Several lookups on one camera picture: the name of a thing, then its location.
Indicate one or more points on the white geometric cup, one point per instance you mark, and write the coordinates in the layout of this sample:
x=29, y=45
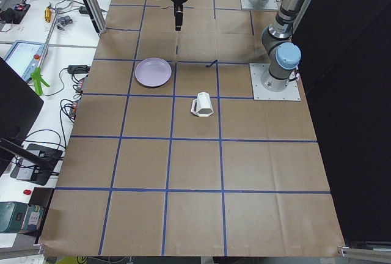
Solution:
x=202, y=106

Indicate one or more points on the lilac plate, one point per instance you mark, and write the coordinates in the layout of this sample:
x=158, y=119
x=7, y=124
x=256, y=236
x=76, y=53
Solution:
x=153, y=72

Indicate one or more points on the black power adapter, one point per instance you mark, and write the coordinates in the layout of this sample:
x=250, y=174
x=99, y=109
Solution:
x=78, y=69

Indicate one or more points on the long reacher grabber tool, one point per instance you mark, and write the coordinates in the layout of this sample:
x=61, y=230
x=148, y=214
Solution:
x=36, y=75

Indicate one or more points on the blue teach pendant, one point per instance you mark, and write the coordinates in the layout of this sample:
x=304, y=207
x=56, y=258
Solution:
x=23, y=57

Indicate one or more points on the black monitor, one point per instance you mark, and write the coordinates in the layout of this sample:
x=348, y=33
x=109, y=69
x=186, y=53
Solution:
x=20, y=107

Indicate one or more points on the green device box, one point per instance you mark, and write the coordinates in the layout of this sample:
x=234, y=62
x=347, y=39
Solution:
x=12, y=216

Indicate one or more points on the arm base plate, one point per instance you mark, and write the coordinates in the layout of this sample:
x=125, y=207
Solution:
x=267, y=88
x=260, y=5

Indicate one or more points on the yellow handled tool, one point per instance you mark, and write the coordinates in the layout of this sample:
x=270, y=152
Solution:
x=48, y=14

